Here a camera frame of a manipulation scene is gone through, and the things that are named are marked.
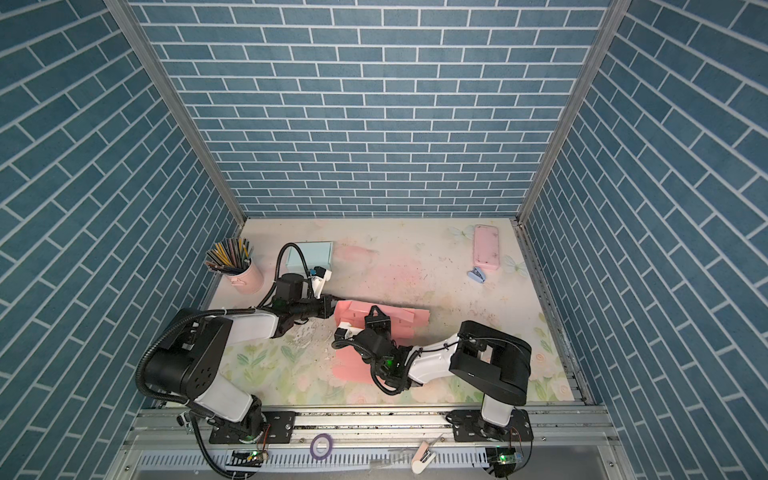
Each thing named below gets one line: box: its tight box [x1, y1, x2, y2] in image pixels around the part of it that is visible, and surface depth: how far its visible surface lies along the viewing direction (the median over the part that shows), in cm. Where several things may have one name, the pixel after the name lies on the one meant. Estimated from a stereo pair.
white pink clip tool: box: [411, 440, 437, 475], surface depth 69 cm
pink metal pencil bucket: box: [225, 259, 263, 295], surface depth 95 cm
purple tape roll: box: [309, 433, 334, 461], surface depth 72 cm
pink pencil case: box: [473, 224, 500, 270], surface depth 114 cm
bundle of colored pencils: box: [204, 238, 254, 274], surface depth 95 cm
